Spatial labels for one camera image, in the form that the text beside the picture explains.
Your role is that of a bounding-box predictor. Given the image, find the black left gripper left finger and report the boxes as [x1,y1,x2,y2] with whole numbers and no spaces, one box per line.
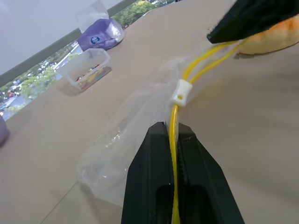
[121,121,175,224]

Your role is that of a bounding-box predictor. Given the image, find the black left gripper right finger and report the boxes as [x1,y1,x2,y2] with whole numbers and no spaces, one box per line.
[175,123,246,224]

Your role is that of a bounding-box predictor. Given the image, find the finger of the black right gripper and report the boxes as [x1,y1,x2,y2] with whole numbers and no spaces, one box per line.
[206,0,299,44]

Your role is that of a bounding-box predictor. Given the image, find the round golden grid-top bread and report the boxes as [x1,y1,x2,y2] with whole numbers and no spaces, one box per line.
[235,17,299,56]

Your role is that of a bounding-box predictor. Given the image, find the clear bag with yellow zipper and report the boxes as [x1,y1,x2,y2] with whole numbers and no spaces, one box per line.
[78,41,249,224]

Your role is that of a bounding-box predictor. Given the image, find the clear box of colourful bits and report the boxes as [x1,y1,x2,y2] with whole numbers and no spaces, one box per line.
[57,48,114,97]

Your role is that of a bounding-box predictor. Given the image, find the purple tissue pack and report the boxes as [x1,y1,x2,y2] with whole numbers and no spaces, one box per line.
[74,0,126,52]

